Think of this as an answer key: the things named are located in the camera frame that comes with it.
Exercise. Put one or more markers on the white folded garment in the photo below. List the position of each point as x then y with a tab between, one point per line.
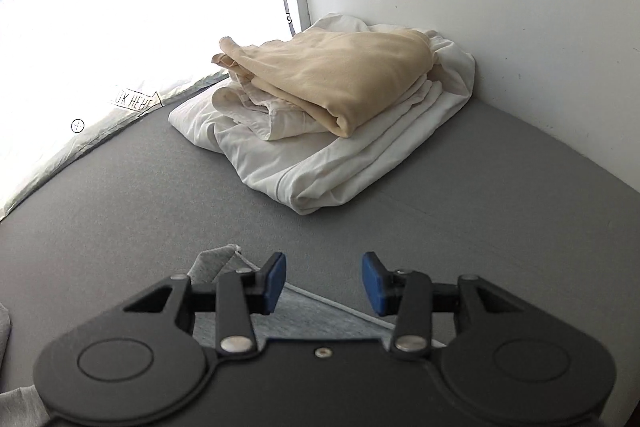
350	167

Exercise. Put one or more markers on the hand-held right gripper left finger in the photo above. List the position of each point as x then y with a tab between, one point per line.
275	282

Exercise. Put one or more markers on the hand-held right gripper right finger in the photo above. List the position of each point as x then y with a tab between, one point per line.
375	282

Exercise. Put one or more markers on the carrot printed translucent curtain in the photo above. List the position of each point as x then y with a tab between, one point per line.
125	32

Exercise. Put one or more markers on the beige folded garment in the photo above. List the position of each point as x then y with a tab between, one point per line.
340	72

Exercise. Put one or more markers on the grey knit garment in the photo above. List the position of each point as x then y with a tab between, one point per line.
310	314

